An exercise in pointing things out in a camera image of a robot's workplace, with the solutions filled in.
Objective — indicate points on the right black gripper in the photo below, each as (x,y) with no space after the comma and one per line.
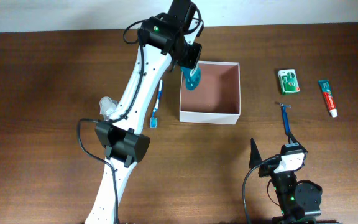
(255,155)

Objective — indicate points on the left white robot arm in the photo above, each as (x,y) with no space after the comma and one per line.
(164,40)

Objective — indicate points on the teal mouthwash bottle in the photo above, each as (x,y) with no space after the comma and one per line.
(192,77)

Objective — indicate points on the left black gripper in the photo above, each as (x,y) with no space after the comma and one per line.
(192,58)

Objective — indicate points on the green soap box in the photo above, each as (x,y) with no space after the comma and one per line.
(288,81)

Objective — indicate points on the blue white toothbrush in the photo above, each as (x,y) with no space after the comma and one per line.
(153,120)

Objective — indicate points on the clear purple liquid bottle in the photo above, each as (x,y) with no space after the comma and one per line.
(107,107)

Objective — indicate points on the red green toothpaste tube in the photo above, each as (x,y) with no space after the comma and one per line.
(328,96)

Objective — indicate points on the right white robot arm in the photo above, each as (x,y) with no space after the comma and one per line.
(299,201)

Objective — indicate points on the blue disposable razor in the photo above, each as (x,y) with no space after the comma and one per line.
(286,123)

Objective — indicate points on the white cardboard box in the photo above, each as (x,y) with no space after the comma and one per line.
(216,99)

